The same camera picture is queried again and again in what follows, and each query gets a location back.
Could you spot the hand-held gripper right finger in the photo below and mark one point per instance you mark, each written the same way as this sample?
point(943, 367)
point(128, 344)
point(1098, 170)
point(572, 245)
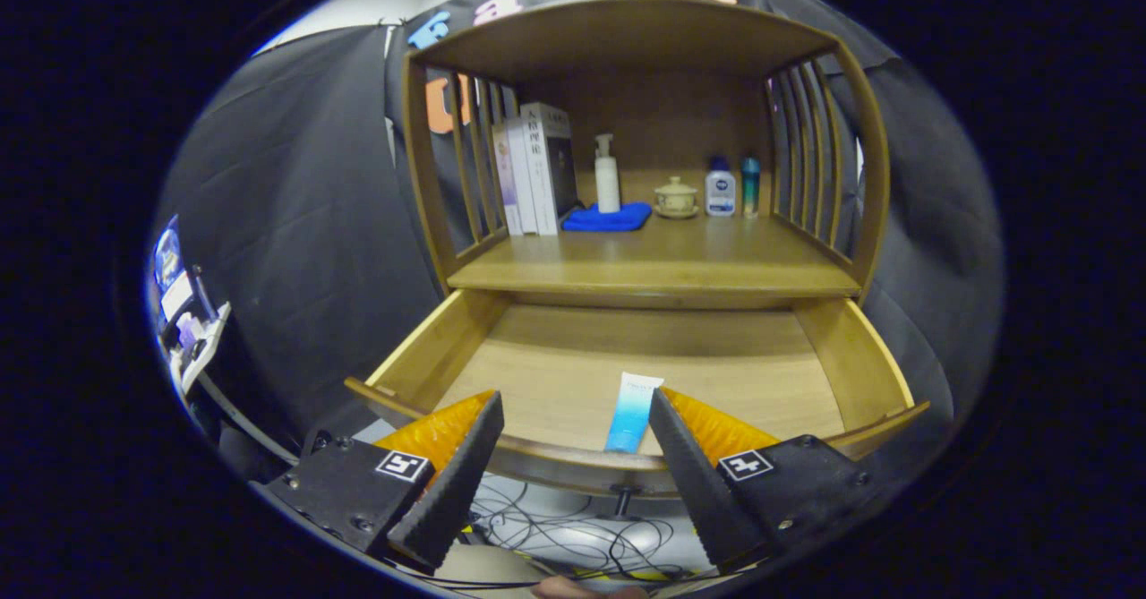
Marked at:
point(694, 483)

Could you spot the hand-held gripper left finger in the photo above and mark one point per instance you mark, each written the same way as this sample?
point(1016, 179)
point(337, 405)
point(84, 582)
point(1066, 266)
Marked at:
point(448, 487)

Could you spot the blue cosmetic tube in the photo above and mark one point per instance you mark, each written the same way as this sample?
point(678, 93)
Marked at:
point(631, 415)

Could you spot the wooden drawer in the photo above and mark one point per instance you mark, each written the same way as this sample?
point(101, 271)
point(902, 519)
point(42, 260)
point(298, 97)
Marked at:
point(555, 357)

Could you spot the wooden countertop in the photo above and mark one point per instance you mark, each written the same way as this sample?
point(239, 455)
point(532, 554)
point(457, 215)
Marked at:
point(680, 259)

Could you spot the wooden cabinet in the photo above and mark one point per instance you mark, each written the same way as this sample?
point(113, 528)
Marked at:
point(662, 115)

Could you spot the blue cloth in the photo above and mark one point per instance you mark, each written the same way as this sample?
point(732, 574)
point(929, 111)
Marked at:
point(609, 218)

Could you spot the lidded tea bowl with saucer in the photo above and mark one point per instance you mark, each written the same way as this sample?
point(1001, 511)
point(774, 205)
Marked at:
point(676, 199)

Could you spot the white lotion bottle blue cap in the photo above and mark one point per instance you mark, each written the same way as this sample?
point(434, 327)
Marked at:
point(720, 192)

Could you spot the teal bottle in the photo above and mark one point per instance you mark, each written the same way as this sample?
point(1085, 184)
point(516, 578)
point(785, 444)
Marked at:
point(750, 187)

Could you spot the white pump bottle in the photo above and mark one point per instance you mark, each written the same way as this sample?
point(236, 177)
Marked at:
point(608, 183)

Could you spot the pale purple book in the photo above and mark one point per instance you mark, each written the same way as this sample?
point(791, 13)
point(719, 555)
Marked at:
point(504, 178)

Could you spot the white device on stand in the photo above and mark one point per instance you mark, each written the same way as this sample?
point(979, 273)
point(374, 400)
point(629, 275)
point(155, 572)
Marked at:
point(183, 312)

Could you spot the white book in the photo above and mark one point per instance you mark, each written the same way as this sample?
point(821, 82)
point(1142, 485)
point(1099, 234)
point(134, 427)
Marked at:
point(522, 178)

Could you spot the book with dark portrait cover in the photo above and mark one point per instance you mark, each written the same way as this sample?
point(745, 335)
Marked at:
point(560, 160)

